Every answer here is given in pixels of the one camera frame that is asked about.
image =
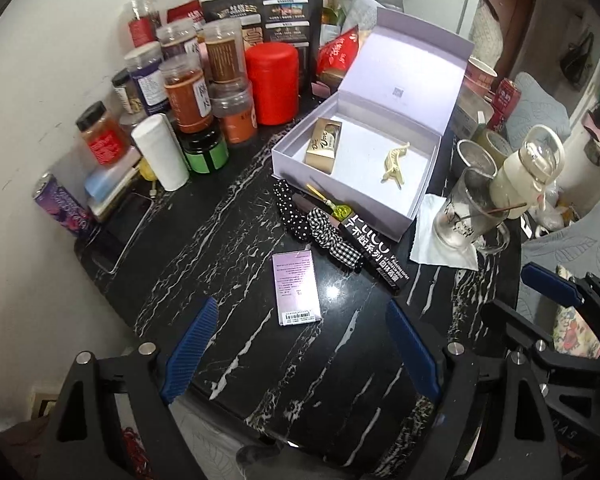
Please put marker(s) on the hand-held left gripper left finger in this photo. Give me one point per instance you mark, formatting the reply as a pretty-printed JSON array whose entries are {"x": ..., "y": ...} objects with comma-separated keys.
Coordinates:
[{"x": 195, "y": 345}]

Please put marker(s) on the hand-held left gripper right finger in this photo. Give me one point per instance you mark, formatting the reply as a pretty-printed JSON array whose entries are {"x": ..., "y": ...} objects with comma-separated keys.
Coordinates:
[{"x": 412, "y": 350}]

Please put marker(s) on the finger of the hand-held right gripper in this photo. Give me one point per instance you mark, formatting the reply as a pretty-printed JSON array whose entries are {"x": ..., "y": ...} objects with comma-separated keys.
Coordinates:
[
  {"x": 510, "y": 322},
  {"x": 550, "y": 285}
]

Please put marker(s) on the long black cosmetic box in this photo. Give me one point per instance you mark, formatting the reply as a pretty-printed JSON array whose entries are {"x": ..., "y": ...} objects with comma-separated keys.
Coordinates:
[{"x": 375, "y": 255}]

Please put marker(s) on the small purple box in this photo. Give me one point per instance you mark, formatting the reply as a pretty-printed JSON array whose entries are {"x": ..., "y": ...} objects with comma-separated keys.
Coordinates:
[{"x": 295, "y": 285}]

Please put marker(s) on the black white gingham scrunchie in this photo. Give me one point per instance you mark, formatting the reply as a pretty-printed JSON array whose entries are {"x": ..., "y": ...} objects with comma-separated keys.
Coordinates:
[{"x": 325, "y": 232}]

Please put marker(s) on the yellow green hair clip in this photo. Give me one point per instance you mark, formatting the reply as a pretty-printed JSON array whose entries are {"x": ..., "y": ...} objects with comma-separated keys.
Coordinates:
[{"x": 341, "y": 208}]

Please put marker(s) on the black polka dot scrunchie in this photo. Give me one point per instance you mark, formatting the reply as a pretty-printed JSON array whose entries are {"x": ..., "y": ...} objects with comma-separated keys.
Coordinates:
[{"x": 290, "y": 215}]

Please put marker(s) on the lavender gift box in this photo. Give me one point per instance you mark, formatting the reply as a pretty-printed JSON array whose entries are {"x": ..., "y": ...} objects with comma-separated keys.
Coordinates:
[{"x": 400, "y": 60}]

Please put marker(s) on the floral cushion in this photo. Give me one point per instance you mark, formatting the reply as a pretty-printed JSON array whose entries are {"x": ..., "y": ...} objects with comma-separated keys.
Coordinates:
[{"x": 577, "y": 325}]

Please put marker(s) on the grey quilted cushion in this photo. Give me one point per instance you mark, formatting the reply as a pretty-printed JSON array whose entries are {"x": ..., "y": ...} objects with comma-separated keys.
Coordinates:
[{"x": 585, "y": 240}]

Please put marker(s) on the thin wooden stick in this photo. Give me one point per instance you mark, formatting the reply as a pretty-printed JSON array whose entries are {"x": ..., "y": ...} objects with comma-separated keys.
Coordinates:
[{"x": 510, "y": 208}]

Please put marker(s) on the white paper napkin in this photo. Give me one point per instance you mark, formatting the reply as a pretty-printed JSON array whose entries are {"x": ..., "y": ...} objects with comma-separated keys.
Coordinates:
[{"x": 425, "y": 240}]

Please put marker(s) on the cream water bottle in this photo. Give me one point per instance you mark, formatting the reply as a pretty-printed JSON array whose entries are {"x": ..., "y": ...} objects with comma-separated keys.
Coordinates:
[{"x": 520, "y": 175}]

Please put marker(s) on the glass mug with cartoon print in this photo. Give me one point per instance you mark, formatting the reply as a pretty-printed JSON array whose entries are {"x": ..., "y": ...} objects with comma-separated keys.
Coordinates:
[{"x": 455, "y": 220}]

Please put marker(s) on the black smartphone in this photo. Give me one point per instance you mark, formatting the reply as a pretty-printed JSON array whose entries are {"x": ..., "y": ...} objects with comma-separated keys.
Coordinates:
[{"x": 122, "y": 232}]

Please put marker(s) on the plain glass cup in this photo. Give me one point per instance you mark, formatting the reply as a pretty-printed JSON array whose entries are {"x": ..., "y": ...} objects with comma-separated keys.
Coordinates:
[{"x": 472, "y": 157}]

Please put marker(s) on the tape roll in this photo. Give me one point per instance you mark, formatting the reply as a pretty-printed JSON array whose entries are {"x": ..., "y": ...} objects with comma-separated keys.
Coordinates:
[{"x": 497, "y": 142}]

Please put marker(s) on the grey quilted chair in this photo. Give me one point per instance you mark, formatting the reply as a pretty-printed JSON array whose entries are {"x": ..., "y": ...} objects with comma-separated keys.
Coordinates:
[{"x": 540, "y": 105}]

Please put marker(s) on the blue packet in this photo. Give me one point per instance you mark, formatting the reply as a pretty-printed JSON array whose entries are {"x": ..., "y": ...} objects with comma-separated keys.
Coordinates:
[{"x": 105, "y": 182}]

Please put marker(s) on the cream hair claw clip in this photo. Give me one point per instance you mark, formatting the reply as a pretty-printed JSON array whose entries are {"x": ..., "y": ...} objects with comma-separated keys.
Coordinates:
[{"x": 392, "y": 165}]

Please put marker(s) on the red drink can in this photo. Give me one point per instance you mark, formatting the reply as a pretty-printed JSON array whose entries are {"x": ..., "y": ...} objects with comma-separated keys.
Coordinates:
[{"x": 502, "y": 102}]

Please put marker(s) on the green jar with black lid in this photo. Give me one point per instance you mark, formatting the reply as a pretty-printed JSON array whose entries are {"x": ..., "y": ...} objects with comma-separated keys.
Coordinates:
[{"x": 205, "y": 155}]

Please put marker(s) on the purple drink can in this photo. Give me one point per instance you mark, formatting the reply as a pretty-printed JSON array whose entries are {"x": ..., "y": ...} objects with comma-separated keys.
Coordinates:
[{"x": 65, "y": 205}]

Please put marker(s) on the white cylinder container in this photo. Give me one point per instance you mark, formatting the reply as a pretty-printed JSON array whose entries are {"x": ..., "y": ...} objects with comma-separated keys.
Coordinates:
[{"x": 160, "y": 155}]

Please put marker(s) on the gold cosmetic box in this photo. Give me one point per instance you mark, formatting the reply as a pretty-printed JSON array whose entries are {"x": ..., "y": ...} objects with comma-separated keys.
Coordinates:
[{"x": 320, "y": 155}]

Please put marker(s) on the red white paper noodle cup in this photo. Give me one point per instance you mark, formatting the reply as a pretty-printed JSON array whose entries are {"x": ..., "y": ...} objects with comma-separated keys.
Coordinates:
[{"x": 480, "y": 75}]

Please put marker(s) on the red chili jar black lid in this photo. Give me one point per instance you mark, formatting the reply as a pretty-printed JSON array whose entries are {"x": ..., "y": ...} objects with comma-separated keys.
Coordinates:
[{"x": 102, "y": 140}]

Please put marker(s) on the black hanging bag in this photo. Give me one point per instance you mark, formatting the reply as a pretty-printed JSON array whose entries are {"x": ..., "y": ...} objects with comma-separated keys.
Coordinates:
[{"x": 577, "y": 60}]

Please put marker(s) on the group of clear spice jars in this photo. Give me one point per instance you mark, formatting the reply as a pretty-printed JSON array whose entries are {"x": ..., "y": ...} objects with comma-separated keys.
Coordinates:
[{"x": 185, "y": 90}]

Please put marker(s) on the white hanging garment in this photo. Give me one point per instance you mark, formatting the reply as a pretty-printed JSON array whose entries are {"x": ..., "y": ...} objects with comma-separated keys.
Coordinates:
[{"x": 487, "y": 35}]

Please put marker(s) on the red tin canister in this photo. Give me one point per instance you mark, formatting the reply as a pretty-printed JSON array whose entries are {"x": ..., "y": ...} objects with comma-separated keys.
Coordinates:
[{"x": 272, "y": 85}]

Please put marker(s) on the brown door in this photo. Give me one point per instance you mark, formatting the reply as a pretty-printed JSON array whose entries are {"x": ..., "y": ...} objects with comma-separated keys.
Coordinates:
[{"x": 515, "y": 15}]

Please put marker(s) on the red snack bag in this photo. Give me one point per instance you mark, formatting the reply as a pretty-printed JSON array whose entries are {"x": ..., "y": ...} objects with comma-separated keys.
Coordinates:
[{"x": 335, "y": 52}]

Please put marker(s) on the red pouch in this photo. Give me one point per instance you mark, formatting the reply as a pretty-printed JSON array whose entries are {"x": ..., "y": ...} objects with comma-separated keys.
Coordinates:
[{"x": 185, "y": 12}]

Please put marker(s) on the black coffee pouch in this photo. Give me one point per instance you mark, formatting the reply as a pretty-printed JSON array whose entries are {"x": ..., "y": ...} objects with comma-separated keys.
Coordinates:
[{"x": 280, "y": 20}]

